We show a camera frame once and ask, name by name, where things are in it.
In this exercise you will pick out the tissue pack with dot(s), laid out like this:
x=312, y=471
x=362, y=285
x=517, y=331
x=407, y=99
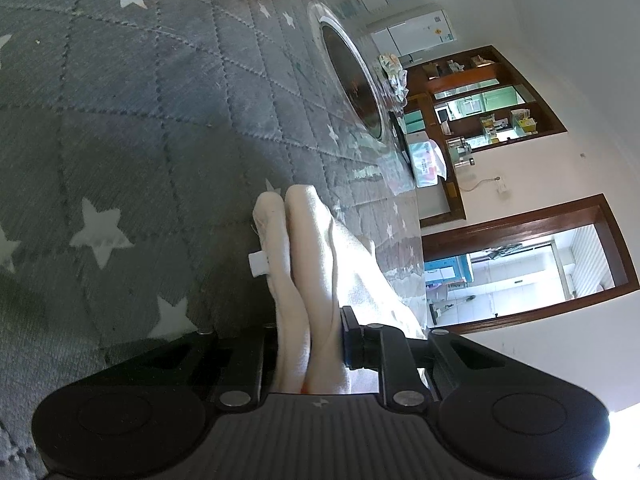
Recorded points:
x=427, y=160

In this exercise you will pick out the cream knit garment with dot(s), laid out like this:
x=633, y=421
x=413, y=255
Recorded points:
x=310, y=270

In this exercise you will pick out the round built-in induction cooker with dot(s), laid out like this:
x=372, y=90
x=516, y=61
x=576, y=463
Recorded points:
x=350, y=70

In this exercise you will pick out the black remote control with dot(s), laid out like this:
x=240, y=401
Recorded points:
x=400, y=137

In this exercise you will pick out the small white appliance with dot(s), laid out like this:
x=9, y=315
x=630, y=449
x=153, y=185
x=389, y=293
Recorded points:
x=442, y=115

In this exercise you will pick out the dark wooden door frame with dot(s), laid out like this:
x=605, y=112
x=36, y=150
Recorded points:
x=612, y=240

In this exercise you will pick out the tall wooden display cabinet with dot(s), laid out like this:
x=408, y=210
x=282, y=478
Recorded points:
x=545, y=120

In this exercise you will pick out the white refrigerator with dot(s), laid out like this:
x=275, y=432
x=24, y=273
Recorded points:
x=420, y=30

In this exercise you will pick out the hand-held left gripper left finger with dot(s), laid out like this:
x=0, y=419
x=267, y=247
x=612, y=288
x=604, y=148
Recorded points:
x=250, y=355

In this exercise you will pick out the white water dispenser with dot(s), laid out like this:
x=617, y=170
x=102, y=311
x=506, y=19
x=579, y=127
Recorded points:
x=370, y=1

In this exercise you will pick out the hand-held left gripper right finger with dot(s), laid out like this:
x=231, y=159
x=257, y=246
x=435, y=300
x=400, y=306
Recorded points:
x=352, y=340

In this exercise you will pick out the white wall socket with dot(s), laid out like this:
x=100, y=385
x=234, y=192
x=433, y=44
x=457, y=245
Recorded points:
x=502, y=186

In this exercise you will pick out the wooden sideboard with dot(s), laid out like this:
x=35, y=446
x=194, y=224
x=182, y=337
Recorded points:
x=452, y=200

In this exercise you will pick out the light blue cabinet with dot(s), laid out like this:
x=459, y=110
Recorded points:
x=447, y=270

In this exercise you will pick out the patterned cloth pile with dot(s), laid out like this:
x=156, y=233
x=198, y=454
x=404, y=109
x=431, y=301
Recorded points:
x=392, y=72

